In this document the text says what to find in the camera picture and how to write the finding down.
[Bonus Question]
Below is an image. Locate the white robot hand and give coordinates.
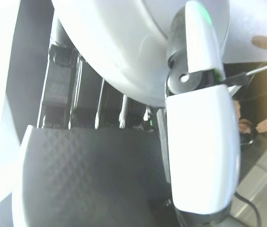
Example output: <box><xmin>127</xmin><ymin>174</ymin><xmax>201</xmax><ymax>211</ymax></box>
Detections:
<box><xmin>11</xmin><ymin>0</ymin><xmax>249</xmax><ymax>227</ymax></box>

